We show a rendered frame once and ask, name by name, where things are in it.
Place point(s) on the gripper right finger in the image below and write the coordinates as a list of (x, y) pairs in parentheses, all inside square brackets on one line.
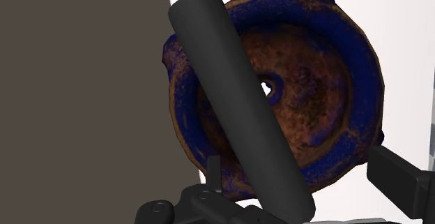
[(401, 179)]

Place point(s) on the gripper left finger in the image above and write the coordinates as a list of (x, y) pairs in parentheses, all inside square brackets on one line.
[(204, 206)]

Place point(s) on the blue and brown bowl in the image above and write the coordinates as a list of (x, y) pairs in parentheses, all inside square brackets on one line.
[(323, 97)]

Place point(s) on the dark grey cylinder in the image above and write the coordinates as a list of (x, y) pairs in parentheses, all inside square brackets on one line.
[(238, 97)]

